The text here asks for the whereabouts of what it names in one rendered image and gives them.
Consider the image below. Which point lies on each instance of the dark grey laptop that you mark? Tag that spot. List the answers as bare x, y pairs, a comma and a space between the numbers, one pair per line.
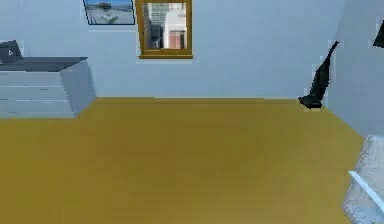
9, 52

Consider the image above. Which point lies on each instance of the black upright vacuum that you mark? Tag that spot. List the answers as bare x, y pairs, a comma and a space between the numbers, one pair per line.
319, 81

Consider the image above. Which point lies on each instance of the wooden framed window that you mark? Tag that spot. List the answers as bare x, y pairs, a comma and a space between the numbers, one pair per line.
165, 28

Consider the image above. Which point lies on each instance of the grey white bed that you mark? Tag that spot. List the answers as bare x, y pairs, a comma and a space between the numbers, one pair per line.
366, 181

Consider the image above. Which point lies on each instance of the black framed wall picture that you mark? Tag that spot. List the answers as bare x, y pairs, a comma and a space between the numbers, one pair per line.
109, 11

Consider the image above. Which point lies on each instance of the white chest of drawers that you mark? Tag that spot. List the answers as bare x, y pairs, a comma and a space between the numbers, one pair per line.
36, 90

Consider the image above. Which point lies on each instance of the black wall object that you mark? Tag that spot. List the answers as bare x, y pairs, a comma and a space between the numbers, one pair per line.
379, 37

